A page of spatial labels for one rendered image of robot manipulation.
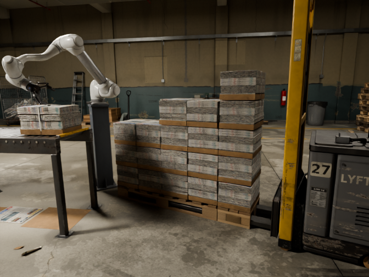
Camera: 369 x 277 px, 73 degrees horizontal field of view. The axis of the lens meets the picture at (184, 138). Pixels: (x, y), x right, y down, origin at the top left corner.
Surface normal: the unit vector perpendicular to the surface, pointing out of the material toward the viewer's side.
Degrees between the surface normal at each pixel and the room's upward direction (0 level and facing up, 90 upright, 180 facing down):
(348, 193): 90
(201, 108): 90
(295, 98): 90
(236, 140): 90
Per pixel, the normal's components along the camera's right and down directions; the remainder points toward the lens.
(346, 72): -0.15, 0.18
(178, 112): -0.47, 0.17
